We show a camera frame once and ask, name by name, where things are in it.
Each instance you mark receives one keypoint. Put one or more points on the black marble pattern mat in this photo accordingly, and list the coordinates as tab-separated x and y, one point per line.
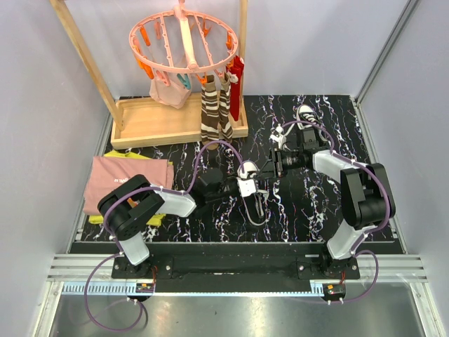
302	207

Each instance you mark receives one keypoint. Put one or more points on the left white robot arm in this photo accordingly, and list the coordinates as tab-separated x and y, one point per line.
127	209

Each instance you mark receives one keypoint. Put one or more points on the aluminium rail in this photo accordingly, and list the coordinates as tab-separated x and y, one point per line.
92	274

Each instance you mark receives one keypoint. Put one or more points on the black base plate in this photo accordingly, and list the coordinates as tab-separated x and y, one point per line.
172	260

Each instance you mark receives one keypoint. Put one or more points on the red sock hanging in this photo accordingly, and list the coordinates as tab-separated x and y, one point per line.
236	71

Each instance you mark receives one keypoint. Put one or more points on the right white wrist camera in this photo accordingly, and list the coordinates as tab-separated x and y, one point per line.
278	137

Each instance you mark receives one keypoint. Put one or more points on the pink folded t-shirt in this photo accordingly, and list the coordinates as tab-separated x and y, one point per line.
108	173

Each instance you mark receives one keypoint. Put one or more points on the pink round clip hanger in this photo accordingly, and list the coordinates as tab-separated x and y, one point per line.
183	45

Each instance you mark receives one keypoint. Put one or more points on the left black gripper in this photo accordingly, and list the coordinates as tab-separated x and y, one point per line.
234	179

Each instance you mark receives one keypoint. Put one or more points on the brown striped sock right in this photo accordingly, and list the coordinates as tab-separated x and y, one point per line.
224	108

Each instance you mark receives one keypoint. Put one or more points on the black sneaker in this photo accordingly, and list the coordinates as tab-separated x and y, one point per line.
249	170
306	113

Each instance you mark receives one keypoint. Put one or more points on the white shoelace sneaker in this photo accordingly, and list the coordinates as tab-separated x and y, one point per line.
261	197

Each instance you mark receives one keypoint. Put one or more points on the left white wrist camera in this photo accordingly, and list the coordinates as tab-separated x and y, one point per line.
247	187

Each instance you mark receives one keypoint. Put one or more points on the pink cloth hanging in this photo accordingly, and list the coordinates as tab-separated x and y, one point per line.
174	95

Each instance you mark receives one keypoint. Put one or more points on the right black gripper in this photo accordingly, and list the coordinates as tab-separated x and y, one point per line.
275	165

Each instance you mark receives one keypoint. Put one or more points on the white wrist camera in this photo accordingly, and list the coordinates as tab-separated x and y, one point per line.
278	137
247	187

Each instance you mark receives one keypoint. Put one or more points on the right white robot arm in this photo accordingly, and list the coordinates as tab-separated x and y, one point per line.
367	203

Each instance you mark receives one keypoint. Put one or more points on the brown striped sock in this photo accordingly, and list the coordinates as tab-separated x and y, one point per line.
224	108
209	113

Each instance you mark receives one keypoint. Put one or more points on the wooden rack frame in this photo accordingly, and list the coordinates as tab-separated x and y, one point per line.
138	121

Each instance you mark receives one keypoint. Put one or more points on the brown striped sock left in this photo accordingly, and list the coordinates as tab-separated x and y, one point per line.
209	113

